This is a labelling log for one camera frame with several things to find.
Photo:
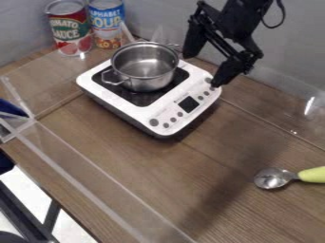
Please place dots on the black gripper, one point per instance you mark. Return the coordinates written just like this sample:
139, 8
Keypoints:
227, 29

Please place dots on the silver metal pot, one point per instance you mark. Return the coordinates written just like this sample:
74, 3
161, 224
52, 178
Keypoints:
143, 66

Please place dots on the white and black stove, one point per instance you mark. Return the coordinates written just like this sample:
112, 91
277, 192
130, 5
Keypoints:
162, 112

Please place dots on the alphabet soup can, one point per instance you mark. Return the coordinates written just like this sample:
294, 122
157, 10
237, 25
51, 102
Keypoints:
106, 16

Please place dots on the tomato sauce can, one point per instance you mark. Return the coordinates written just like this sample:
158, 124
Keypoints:
67, 16

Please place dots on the clear acrylic barrier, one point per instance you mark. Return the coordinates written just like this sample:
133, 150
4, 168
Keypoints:
118, 206

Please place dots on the spoon with yellow handle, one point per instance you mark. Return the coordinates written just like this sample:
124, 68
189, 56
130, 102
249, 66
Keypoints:
273, 177

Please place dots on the black metal table frame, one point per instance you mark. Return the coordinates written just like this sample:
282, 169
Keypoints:
32, 230

